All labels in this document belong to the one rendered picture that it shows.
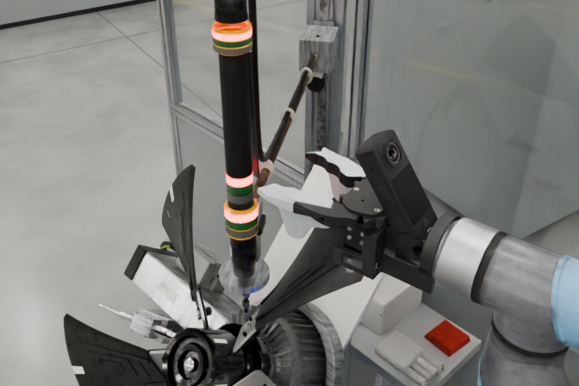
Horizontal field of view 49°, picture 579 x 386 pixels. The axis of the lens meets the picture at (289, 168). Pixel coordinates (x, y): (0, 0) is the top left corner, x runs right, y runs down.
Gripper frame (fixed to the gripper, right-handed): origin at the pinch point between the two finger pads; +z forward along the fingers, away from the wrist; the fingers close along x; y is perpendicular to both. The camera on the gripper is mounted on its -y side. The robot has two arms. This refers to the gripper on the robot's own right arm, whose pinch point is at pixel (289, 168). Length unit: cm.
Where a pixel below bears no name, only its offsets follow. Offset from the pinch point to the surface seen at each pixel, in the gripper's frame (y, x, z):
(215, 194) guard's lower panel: 94, 88, 99
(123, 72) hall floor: 165, 240, 338
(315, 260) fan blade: 26.4, 13.9, 5.2
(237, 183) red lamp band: 3.9, -1.5, 6.9
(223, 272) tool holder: 19.7, -2.1, 9.8
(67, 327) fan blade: 53, -5, 50
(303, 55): 12, 51, 34
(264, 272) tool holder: 19.7, 1.3, 5.2
